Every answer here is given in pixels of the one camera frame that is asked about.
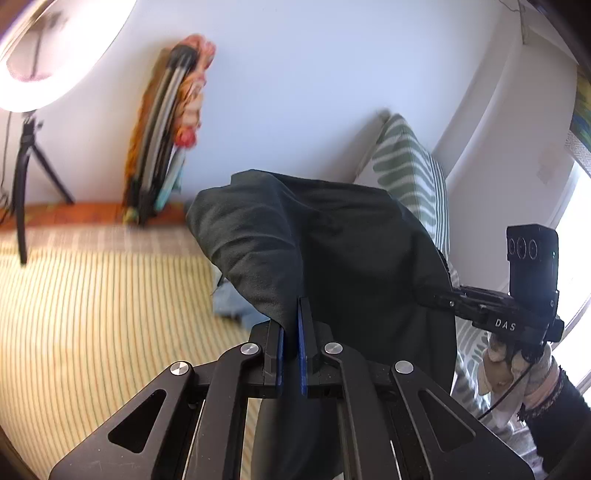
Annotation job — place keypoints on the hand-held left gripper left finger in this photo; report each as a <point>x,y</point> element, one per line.
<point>280,350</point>

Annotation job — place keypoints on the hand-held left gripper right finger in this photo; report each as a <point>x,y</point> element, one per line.
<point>302,350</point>

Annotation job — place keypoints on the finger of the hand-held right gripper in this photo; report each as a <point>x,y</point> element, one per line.
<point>441,300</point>

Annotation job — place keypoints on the dark pants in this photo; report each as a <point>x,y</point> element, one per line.
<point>332,258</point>

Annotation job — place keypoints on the person's right forearm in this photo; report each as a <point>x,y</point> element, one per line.
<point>561,417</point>

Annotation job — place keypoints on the person's right hand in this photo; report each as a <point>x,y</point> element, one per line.
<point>501,371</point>

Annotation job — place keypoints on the light blue folded cloth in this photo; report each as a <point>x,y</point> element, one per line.
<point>235,307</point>

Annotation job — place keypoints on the green patterned pillow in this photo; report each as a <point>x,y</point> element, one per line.
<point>406,161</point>

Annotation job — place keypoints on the patterned curtain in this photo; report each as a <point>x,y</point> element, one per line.
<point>581,129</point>

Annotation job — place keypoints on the bed with striped sheet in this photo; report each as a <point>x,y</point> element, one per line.
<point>92,323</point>

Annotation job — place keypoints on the colourful folded board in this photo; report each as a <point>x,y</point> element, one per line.
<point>157,138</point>

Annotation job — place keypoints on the black tripod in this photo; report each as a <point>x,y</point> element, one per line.
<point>23,161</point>

